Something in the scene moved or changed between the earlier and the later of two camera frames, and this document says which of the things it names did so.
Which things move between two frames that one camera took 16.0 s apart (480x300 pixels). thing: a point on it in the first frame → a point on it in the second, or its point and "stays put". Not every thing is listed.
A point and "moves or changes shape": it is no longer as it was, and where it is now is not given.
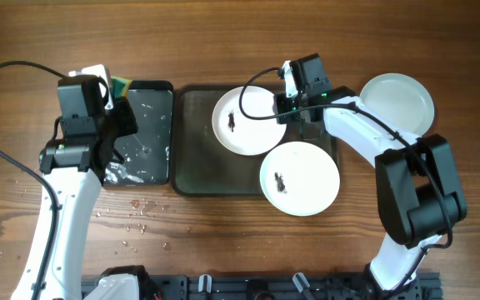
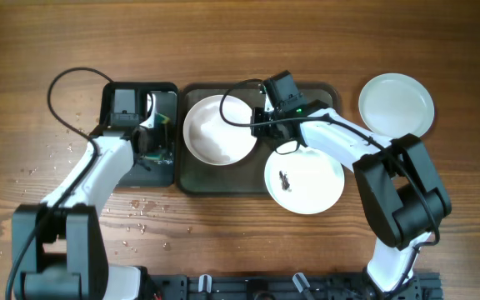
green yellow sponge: [119, 87] → [162, 120]
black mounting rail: [354, 287] stays put
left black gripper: [124, 117] → [157, 136]
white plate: [243, 136] moves or changes shape
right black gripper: [286, 108] → [262, 126]
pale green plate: [401, 99] stays put
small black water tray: [147, 152] stays put
